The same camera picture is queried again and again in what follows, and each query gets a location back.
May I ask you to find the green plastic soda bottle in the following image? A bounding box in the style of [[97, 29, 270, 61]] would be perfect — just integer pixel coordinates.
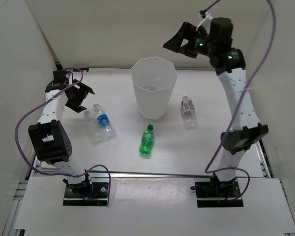
[[139, 124, 155, 158]]

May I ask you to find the clear bottle white barcode label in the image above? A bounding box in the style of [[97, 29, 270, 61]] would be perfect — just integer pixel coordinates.
[[180, 95, 197, 130]]

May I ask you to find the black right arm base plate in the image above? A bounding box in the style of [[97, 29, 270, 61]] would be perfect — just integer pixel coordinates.
[[190, 177, 244, 208]]

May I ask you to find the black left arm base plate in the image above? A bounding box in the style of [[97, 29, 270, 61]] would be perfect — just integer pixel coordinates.
[[62, 177, 111, 207]]

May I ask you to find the white octagonal plastic bin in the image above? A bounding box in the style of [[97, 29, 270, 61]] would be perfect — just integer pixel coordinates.
[[130, 57, 177, 120]]

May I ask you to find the clear bottle green blue label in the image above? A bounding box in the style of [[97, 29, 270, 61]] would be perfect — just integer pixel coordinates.
[[144, 76, 160, 92]]

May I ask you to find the white foam board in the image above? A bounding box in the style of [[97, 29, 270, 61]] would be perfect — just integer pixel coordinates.
[[15, 177, 295, 236]]

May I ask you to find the aluminium table edge rail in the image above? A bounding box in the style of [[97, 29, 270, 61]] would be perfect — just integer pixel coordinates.
[[44, 171, 267, 178]]

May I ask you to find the white zip tie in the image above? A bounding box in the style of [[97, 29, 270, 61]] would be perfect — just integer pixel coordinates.
[[197, 10, 213, 31]]

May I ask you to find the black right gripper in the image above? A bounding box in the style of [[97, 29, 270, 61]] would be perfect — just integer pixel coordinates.
[[163, 22, 217, 59]]

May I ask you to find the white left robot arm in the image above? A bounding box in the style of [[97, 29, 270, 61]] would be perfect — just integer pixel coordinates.
[[28, 67, 95, 197]]

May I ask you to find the clear unlabelled plastic bottle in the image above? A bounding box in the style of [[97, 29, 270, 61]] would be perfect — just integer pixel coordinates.
[[84, 110, 102, 145]]

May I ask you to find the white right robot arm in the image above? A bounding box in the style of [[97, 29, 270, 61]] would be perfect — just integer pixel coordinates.
[[178, 17, 268, 197]]

